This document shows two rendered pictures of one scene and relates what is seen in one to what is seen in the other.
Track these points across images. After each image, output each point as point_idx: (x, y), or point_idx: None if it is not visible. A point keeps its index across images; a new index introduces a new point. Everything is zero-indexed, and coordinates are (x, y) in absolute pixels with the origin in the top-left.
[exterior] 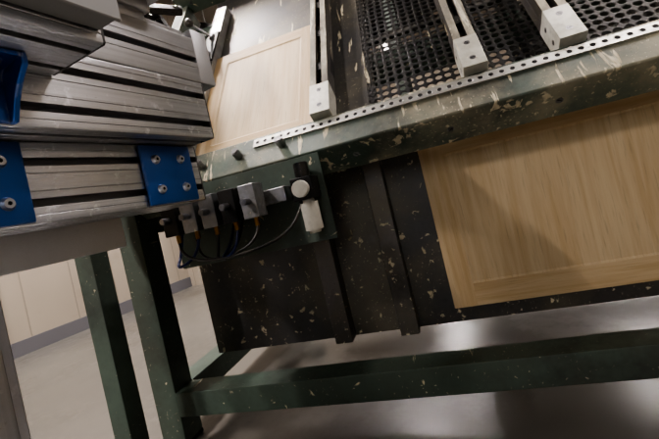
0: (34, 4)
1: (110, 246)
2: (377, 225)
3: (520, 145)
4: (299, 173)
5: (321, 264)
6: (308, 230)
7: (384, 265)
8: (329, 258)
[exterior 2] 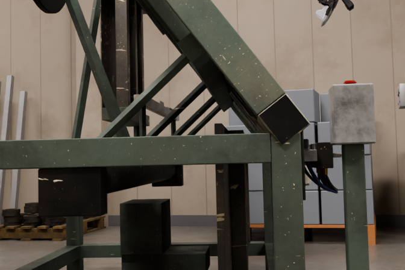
0: None
1: None
2: (246, 194)
3: None
4: (308, 146)
5: (246, 220)
6: (310, 182)
7: (246, 225)
8: (246, 215)
